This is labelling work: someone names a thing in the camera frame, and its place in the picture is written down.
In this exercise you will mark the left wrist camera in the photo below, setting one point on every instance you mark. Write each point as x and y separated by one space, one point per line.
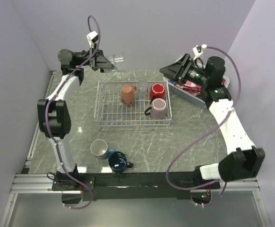
92 38

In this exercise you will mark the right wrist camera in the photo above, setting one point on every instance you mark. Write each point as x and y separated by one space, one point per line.
198 51

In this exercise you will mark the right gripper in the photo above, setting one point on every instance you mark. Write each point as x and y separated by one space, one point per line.
173 71

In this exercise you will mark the pink camouflage cloth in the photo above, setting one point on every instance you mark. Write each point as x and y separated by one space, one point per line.
189 87

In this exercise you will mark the white plastic basket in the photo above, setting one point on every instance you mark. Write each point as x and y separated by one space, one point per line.
187 97

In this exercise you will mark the dark blue mug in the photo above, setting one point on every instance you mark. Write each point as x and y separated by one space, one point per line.
118 162

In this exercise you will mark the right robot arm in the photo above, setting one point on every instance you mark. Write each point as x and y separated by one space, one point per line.
243 158

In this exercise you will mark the red mug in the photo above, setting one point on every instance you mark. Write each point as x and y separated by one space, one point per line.
157 90

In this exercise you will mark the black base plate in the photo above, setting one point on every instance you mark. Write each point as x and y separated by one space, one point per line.
117 186

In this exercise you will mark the light blue mug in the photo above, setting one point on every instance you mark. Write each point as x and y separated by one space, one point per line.
100 149

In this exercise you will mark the white wire dish rack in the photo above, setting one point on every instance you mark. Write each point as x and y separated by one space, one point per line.
110 112

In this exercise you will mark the mauve purple mug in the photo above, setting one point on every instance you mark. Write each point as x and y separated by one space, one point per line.
157 110

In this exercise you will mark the salmon pink mug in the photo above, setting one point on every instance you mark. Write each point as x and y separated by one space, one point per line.
127 95

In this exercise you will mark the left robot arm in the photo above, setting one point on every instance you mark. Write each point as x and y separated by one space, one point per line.
53 115

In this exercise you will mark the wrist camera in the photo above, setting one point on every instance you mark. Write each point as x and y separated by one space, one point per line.
198 51
92 38

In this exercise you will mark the small clear glass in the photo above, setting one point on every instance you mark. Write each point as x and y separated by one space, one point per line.
118 61

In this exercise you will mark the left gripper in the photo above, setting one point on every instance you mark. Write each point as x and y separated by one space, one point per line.
99 61

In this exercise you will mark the clear plastic cup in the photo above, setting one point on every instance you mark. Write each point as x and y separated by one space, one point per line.
143 88

